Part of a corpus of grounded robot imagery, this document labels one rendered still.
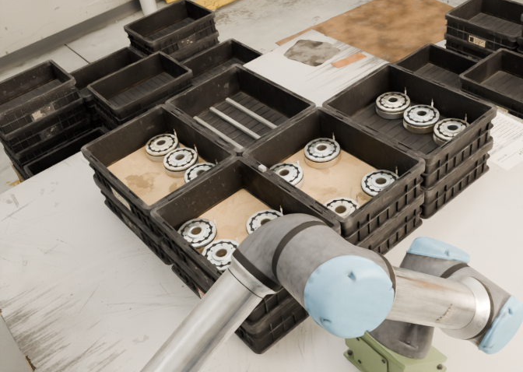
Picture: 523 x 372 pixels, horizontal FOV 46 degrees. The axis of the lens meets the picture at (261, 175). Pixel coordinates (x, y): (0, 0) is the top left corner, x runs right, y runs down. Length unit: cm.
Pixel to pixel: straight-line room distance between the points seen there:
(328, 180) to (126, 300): 63
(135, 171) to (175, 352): 97
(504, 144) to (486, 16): 149
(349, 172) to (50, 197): 100
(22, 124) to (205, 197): 151
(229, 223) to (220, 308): 67
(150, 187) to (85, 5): 315
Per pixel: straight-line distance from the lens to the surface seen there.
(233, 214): 165
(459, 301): 112
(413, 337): 132
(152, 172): 186
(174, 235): 149
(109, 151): 193
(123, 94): 297
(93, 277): 181
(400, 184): 154
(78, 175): 219
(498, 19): 341
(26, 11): 469
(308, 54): 252
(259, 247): 95
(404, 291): 98
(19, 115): 298
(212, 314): 99
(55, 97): 301
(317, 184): 169
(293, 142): 178
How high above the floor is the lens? 195
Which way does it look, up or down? 40 degrees down
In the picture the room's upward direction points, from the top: 11 degrees counter-clockwise
